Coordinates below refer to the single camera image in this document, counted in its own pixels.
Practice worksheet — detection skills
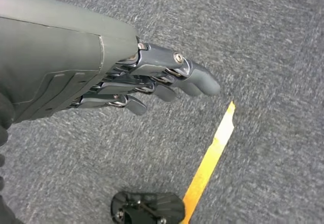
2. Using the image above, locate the black robot foot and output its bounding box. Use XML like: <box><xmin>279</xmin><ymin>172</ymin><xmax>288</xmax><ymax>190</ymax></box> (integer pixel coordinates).
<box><xmin>111</xmin><ymin>191</ymin><xmax>185</xmax><ymax>224</ymax></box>

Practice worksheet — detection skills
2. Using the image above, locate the yellow floor tape outline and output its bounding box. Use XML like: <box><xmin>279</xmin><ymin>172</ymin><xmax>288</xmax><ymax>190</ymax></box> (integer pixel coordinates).
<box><xmin>180</xmin><ymin>101</ymin><xmax>236</xmax><ymax>224</ymax></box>

